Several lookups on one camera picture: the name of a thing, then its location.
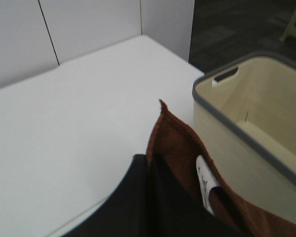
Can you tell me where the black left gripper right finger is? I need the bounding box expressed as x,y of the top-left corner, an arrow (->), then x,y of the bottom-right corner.
149,154 -> 242,237

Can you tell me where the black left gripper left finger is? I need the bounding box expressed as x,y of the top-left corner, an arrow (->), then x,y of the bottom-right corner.
64,154 -> 149,237

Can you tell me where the white care label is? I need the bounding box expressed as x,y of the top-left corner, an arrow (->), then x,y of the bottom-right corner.
196,155 -> 220,215

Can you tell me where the brown microfibre towel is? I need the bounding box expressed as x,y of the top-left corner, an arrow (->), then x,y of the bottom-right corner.
146,102 -> 296,237

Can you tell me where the cream stool leg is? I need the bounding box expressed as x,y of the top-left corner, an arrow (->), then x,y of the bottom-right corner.
279,9 -> 296,42

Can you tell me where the beige bin with grey rim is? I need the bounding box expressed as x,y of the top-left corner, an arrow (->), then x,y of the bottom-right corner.
192,51 -> 296,224

